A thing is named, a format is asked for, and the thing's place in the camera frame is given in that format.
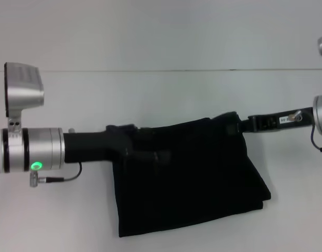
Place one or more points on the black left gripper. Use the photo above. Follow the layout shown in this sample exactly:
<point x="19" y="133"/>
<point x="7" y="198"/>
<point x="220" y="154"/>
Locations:
<point x="98" y="147"/>

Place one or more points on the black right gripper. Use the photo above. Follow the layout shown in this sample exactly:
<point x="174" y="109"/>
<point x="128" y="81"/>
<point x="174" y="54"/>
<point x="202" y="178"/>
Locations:
<point x="276" y="122"/>

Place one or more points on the black t-shirt with FREE print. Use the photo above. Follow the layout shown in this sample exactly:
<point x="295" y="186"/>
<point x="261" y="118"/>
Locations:
<point x="190" y="178"/>

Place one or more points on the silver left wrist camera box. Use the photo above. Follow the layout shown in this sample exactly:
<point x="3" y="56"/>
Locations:
<point x="23" y="89"/>

